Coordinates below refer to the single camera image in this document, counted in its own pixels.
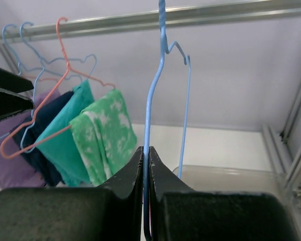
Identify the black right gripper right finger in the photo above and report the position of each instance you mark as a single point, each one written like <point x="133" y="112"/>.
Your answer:
<point x="178" y="212"/>

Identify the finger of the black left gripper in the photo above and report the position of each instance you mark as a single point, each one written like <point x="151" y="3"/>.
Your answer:
<point x="13" y="84"/>
<point x="11" y="105"/>

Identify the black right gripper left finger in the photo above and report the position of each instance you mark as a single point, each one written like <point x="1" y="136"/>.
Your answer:
<point x="110" y="211"/>

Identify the pink wire hanger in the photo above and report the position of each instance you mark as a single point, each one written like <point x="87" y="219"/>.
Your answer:
<point x="31" y="123"/>

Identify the green tie-dye trousers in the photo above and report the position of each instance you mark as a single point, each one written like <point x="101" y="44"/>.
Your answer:
<point x="104" y="136"/>

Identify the teal trousers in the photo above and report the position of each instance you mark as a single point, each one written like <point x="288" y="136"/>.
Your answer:
<point x="61" y="150"/>

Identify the clear plastic storage bin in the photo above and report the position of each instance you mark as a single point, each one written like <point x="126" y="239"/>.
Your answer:
<point x="209" y="179"/>

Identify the aluminium hanging rail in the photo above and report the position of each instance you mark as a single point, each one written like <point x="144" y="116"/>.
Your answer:
<point x="238" y="11"/>

